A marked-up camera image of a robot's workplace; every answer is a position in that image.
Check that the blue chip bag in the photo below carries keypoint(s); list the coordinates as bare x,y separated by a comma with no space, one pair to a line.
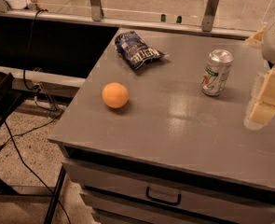
134,50

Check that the white green soda can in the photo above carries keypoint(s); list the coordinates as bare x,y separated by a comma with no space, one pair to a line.
216,72

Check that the black drawer handle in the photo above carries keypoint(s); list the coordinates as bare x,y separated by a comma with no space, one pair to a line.
162,197

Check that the grey drawer cabinet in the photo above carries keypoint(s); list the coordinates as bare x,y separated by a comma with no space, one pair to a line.
172,137

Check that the orange fruit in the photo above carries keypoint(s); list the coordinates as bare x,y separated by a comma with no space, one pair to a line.
115,95

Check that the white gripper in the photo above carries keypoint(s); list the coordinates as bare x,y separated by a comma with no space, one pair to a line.
262,107

